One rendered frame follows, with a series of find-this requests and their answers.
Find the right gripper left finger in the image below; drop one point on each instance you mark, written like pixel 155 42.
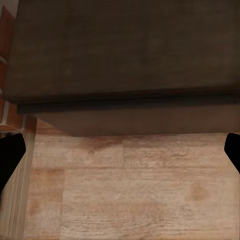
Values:
pixel 12 150

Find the wood fireplace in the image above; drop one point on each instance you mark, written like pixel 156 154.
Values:
pixel 14 196

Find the cabinet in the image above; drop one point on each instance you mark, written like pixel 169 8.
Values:
pixel 95 68

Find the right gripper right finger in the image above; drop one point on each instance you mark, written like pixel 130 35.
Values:
pixel 232 148

